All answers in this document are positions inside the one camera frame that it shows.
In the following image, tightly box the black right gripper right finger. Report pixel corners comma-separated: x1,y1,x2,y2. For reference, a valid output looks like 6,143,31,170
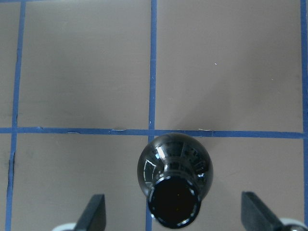
241,192,289,231

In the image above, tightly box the brown paper mat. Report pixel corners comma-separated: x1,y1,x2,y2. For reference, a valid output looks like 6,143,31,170
0,0,308,231

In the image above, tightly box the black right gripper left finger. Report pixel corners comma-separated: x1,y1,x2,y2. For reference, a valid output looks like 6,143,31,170
75,194,106,231

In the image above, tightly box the dark wine bottle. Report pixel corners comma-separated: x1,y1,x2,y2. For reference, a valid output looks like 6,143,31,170
137,133,213,229

